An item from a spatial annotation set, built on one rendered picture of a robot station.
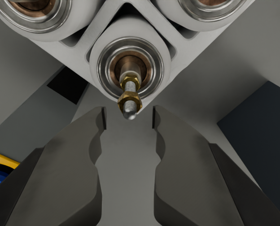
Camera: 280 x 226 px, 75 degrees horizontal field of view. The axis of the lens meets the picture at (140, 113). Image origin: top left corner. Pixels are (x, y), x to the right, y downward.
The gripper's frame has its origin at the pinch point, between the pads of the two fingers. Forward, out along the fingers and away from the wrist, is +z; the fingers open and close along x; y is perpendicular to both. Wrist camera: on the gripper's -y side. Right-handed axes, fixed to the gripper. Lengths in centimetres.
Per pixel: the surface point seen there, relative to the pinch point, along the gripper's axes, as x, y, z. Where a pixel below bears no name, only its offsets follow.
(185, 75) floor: 14.0, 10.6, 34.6
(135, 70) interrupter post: 0.6, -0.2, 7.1
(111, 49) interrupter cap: -1.9, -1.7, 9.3
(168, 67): 4.4, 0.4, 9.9
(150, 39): 2.2, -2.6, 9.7
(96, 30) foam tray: -4.6, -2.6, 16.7
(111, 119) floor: -6.5, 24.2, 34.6
